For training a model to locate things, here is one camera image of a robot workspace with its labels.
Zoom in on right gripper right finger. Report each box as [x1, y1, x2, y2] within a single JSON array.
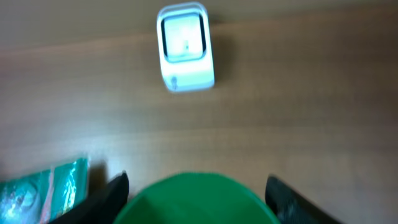
[[264, 175, 341, 224]]

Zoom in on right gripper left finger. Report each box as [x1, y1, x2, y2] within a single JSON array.
[[50, 172, 129, 224]]

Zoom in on green snack bag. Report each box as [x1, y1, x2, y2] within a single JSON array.
[[1, 157, 90, 223]]

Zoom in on small jar green lid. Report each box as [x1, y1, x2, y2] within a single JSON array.
[[115, 172, 279, 224]]

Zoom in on white barcode scanner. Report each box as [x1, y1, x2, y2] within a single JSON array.
[[156, 2, 215, 93]]

